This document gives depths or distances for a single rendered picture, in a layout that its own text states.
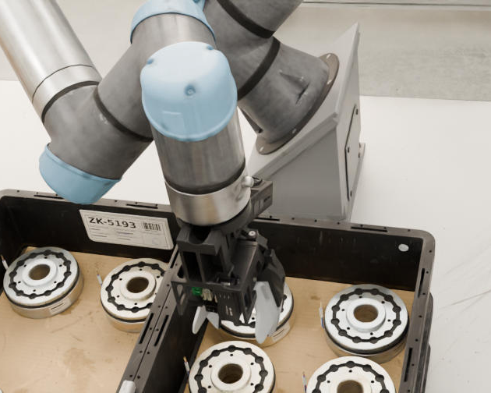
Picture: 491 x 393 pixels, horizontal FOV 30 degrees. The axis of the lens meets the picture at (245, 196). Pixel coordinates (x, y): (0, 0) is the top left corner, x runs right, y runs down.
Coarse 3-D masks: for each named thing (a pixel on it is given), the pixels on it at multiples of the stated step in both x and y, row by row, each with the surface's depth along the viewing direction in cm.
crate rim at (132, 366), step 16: (0, 192) 126; (16, 192) 126; (32, 192) 125; (112, 208) 122; (128, 208) 121; (144, 208) 120; (160, 208) 120; (160, 288) 110; (160, 304) 108; (144, 352) 103; (128, 368) 102
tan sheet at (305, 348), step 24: (312, 288) 120; (336, 288) 120; (312, 312) 117; (408, 312) 115; (216, 336) 116; (288, 336) 115; (312, 336) 115; (288, 360) 112; (312, 360) 112; (288, 384) 110
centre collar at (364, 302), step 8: (352, 304) 113; (360, 304) 113; (368, 304) 113; (376, 304) 112; (352, 312) 112; (384, 312) 111; (352, 320) 111; (376, 320) 110; (384, 320) 111; (360, 328) 110; (368, 328) 110; (376, 328) 110
